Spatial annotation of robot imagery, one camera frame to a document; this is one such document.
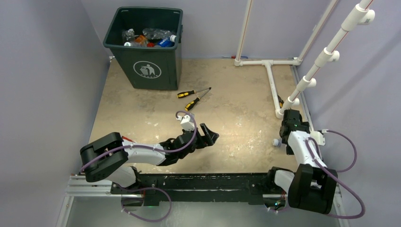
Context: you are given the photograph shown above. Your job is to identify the large orange bottle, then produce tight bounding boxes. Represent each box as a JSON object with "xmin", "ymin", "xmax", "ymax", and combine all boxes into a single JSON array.
[{"xmin": 134, "ymin": 35, "xmax": 149, "ymax": 47}]

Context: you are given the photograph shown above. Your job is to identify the large clear bottle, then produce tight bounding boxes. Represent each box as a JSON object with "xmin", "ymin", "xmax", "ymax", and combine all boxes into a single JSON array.
[{"xmin": 122, "ymin": 28, "xmax": 135, "ymax": 43}]

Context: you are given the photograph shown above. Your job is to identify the crushed clear bottle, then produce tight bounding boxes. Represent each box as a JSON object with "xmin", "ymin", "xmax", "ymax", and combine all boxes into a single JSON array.
[{"xmin": 142, "ymin": 28, "xmax": 176, "ymax": 41}]

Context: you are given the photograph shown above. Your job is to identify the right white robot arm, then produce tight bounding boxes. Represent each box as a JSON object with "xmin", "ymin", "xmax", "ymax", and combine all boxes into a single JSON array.
[{"xmin": 265, "ymin": 109, "xmax": 337, "ymax": 214}]

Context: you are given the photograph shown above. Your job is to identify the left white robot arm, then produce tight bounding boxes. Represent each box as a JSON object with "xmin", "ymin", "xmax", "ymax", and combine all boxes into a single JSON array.
[{"xmin": 79, "ymin": 122, "xmax": 219, "ymax": 193}]

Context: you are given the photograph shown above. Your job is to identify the dark green trash bin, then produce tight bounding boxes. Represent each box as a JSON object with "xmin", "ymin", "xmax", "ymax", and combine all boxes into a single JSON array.
[{"xmin": 103, "ymin": 7, "xmax": 183, "ymax": 90}]

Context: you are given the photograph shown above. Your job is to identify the yellow black tool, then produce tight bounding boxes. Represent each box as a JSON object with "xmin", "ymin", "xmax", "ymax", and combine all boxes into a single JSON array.
[{"xmin": 278, "ymin": 96, "xmax": 284, "ymax": 108}]

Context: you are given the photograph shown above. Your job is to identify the purple label bottle near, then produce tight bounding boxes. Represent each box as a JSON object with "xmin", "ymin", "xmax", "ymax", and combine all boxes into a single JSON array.
[{"xmin": 272, "ymin": 139, "xmax": 286, "ymax": 147}]

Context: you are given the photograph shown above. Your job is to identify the red adjustable wrench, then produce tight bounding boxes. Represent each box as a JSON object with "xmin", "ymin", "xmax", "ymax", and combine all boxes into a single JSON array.
[{"xmin": 122, "ymin": 136, "xmax": 134, "ymax": 143}]

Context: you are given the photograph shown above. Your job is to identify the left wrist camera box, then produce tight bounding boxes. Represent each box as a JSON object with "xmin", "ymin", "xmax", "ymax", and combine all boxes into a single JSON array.
[{"xmin": 176, "ymin": 114, "xmax": 195, "ymax": 131}]

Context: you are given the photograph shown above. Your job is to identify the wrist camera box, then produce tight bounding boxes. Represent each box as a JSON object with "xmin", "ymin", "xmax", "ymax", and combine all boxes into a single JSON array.
[
  {"xmin": 310, "ymin": 129, "xmax": 327, "ymax": 146},
  {"xmin": 176, "ymin": 114, "xmax": 195, "ymax": 131}
]

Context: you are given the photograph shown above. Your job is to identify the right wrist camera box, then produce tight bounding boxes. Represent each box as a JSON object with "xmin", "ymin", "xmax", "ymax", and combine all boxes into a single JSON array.
[{"xmin": 310, "ymin": 129, "xmax": 327, "ymax": 146}]

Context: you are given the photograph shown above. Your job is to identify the black handled pliers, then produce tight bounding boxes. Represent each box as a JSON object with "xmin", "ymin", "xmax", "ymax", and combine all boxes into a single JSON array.
[{"xmin": 176, "ymin": 87, "xmax": 211, "ymax": 98}]

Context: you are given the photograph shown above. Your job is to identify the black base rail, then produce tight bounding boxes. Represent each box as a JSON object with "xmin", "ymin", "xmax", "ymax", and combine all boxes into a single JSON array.
[{"xmin": 111, "ymin": 172, "xmax": 283, "ymax": 205}]

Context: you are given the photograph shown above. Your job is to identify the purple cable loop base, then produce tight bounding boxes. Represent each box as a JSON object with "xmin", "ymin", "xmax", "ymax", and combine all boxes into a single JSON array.
[{"xmin": 120, "ymin": 187, "xmax": 173, "ymax": 223}]

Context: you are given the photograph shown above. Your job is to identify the white PVC pipe frame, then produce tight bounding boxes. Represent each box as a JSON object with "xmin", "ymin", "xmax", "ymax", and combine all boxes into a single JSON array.
[{"xmin": 234, "ymin": 0, "xmax": 375, "ymax": 119}]

